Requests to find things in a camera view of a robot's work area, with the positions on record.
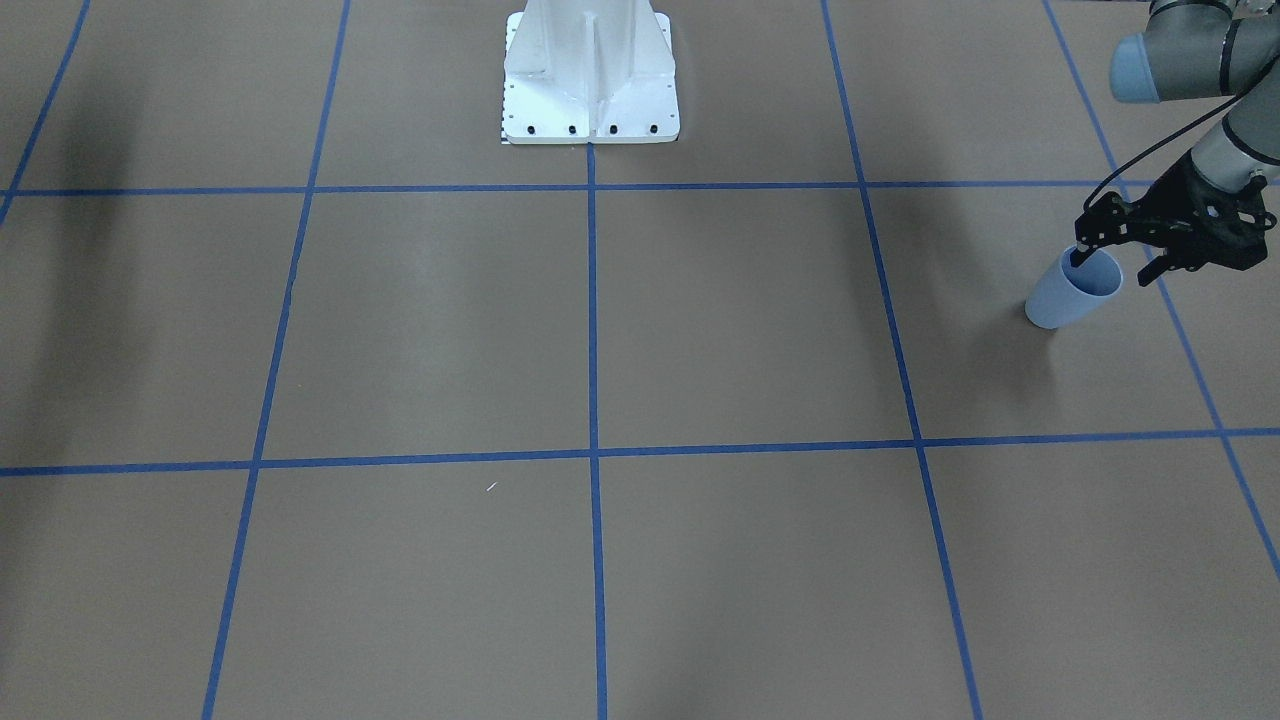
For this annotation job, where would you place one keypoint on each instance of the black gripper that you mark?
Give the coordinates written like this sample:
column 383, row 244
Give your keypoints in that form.
column 1168, row 208

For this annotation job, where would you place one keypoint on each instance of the light blue plastic cup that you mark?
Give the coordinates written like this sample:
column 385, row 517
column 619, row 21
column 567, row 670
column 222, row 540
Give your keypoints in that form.
column 1072, row 287

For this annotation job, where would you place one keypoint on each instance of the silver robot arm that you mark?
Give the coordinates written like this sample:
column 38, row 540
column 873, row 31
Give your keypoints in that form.
column 1194, row 49

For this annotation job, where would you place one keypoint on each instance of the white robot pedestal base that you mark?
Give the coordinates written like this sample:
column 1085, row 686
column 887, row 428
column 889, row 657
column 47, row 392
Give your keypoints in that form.
column 579, row 72

